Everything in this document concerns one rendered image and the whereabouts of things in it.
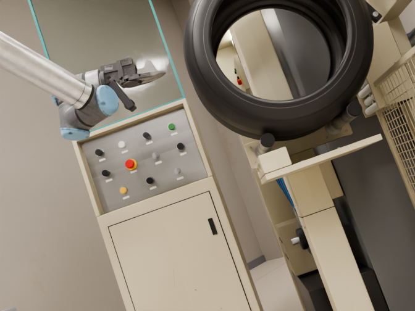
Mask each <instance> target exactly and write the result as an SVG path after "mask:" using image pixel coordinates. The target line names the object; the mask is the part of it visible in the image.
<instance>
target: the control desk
mask: <svg viewBox="0 0 415 311"><path fill-rule="evenodd" d="M72 144H73V147H74V149H75V153H76V155H77V159H78V163H79V165H80V168H81V171H82V174H83V178H84V181H85V184H86V187H87V190H88V193H89V196H90V199H91V203H92V205H93V208H94V212H95V215H96V217H97V220H98V223H99V227H100V230H101V233H102V236H103V239H104V242H105V245H106V249H107V252H108V254H109V258H110V261H111V264H112V267H113V270H114V273H115V277H116V280H117V283H118V285H119V289H120V292H121V295H122V299H123V301H124V304H125V308H126V310H127V311H264V310H263V307H262V304H261V301H260V299H259V296H258V292H257V290H256V287H255V285H254V281H253V279H252V276H251V273H250V271H249V268H248V264H247V262H246V259H245V256H244V253H243V251H242V248H241V245H240V242H239V240H238V236H237V233H236V231H235V228H234V225H233V222H232V219H231V217H230V214H229V212H228V208H227V205H226V203H225V200H224V197H223V194H222V191H221V189H220V186H219V182H218V180H217V177H216V174H215V172H214V169H213V166H212V163H211V160H210V158H209V154H208V152H207V149H206V146H205V143H204V141H203V137H202V135H201V132H200V130H199V126H198V123H197V121H196V118H195V115H194V113H193V111H192V109H191V107H190V106H189V104H188V102H187V100H186V99H185V98H184V99H181V100H179V101H176V102H173V103H170V104H168V105H165V106H162V107H159V108H157V109H154V110H150V111H148V112H145V113H143V114H140V115H137V116H134V117H132V118H128V119H126V120H123V121H121V122H118V123H115V124H113V125H109V126H107V127H104V128H101V129H98V130H96V131H92V132H91V133H90V136H89V137H88V138H87V139H83V140H79V141H72Z"/></svg>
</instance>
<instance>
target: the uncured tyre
mask: <svg viewBox="0 0 415 311"><path fill-rule="evenodd" d="M263 9H283V10H289V11H291V12H294V13H296V14H299V15H301V16H302V17H304V18H306V19H307V20H309V21H310V22H311V23H312V24H313V25H314V26H315V27H316V28H317V29H318V30H319V32H320V33H321V35H322V37H323V39H324V41H325V43H326V45H327V49H328V52H329V60H330V67H329V75H328V78H327V81H326V84H324V85H323V86H321V87H320V88H319V89H317V90H315V91H314V92H312V93H310V94H307V95H305V96H303V97H299V98H296V99H290V100H284V101H275V100H268V99H263V98H260V97H256V96H253V95H251V94H248V93H246V92H244V91H243V90H241V89H240V88H238V87H237V86H235V85H234V84H233V83H232V82H231V81H230V80H229V79H228V78H227V77H226V76H225V75H224V73H223V71H222V70H221V69H220V67H219V65H218V63H217V61H216V58H217V52H218V48H219V45H220V42H221V41H222V38H223V37H224V35H225V34H226V32H227V31H228V29H229V28H230V27H231V26H232V25H233V24H234V23H235V22H237V21H238V20H240V19H241V18H242V17H244V16H246V15H248V14H250V13H252V12H256V11H258V10H263ZM183 52H184V58H185V63H186V67H187V70H188V74H189V76H190V79H191V82H192V84H193V86H194V88H195V91H196V93H197V95H198V97H199V99H200V101H201V102H202V104H203V106H205V108H206V109H207V111H208V112H209V113H210V114H211V115H212V116H213V117H214V118H215V119H216V120H217V121H218V122H220V123H221V124H222V125H223V126H225V127H227V128H228V129H229V130H232V131H234V132H236V133H238V134H239V135H242V136H245V137H247V138H251V139H256V140H260V139H261V136H262V135H263V134H265V133H270V134H272V135H273V136H274V138H275V141H288V140H292V139H297V138H301V137H304V136H306V135H309V134H311V133H313V132H315V131H317V130H319V129H320V128H322V127H323V126H325V125H326V124H328V123H329V122H330V121H331V120H333V119H334V118H335V117H336V116H337V115H338V114H339V113H340V112H341V111H342V110H343V109H345V108H346V107H347V106H348V105H349V103H350V102H351V101H352V100H353V99H354V98H355V97H356V95H357V94H358V92H359V90H360V89H361V87H362V86H363V84H364V82H365V80H366V77H367V75H368V73H369V69H370V67H371V62H372V56H373V52H374V31H373V25H372V19H371V15H370V12H369V9H368V6H367V4H366V2H365V0H194V2H193V4H192V7H191V9H190V11H189V14H188V17H187V21H186V24H185V30H184V36H183Z"/></svg>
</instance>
